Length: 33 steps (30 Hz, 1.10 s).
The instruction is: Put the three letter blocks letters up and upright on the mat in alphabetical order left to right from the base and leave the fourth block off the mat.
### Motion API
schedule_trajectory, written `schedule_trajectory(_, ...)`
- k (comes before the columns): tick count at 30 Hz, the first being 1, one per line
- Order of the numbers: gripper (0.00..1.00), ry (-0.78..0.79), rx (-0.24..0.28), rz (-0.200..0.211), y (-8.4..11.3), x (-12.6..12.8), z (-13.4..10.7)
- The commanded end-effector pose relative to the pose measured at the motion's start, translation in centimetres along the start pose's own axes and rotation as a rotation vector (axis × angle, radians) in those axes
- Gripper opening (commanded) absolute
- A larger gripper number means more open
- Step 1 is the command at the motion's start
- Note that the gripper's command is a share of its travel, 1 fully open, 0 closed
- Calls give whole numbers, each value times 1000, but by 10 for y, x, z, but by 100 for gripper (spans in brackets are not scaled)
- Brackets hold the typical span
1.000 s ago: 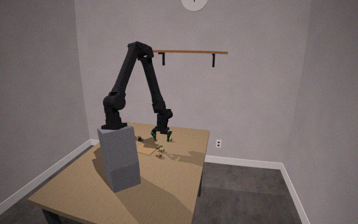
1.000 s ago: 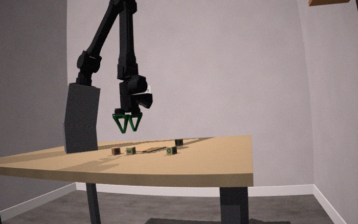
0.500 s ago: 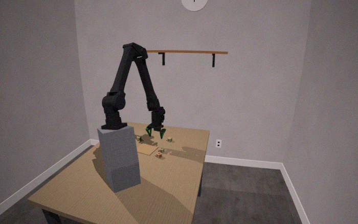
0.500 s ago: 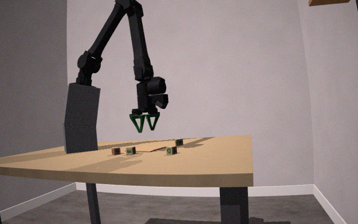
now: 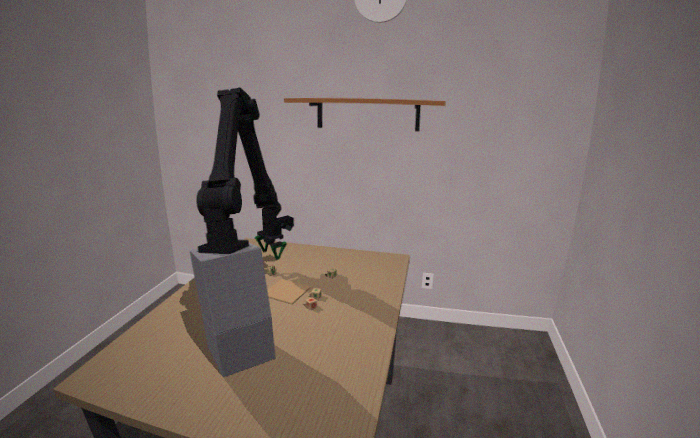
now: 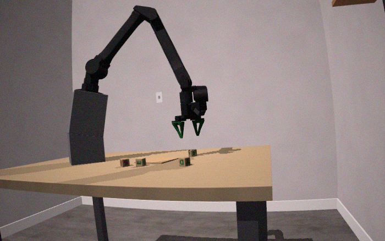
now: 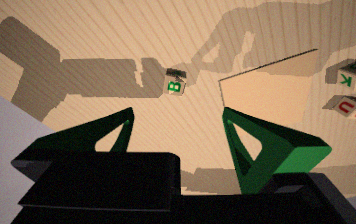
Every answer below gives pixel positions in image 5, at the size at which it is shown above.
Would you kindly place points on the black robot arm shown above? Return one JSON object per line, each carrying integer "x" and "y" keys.
{"x": 220, "y": 196}

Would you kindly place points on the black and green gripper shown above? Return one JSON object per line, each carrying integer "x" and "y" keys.
{"x": 269, "y": 238}

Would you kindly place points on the tan flat mat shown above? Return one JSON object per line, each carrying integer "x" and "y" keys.
{"x": 287, "y": 291}

